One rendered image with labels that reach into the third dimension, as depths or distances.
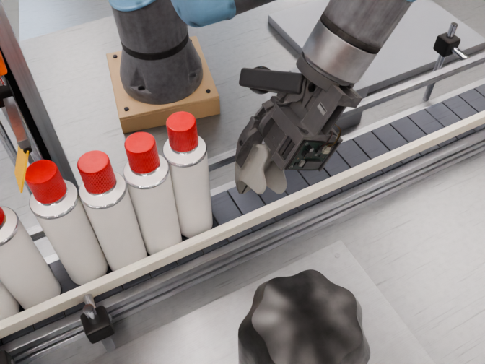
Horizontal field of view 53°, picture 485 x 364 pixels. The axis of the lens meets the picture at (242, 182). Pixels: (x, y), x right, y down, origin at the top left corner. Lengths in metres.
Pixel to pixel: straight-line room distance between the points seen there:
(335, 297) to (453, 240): 0.51
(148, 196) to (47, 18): 0.76
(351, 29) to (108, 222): 0.33
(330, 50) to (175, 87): 0.39
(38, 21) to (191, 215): 0.73
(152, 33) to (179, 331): 0.45
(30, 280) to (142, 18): 0.42
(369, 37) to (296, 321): 0.33
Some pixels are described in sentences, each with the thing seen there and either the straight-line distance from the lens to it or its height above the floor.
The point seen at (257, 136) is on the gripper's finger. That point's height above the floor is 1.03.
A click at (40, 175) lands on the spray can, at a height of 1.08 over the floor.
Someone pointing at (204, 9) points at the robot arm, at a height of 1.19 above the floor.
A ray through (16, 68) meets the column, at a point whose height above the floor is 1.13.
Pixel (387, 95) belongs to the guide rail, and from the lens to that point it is 0.79.
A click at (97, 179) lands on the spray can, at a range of 0.52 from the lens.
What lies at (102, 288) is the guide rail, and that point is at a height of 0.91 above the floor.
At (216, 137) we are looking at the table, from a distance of 0.88.
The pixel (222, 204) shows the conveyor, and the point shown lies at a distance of 0.72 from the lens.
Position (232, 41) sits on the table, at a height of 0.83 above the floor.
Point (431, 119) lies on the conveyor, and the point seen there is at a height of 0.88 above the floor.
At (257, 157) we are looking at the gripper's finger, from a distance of 0.62.
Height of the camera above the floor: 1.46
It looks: 51 degrees down
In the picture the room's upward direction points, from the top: straight up
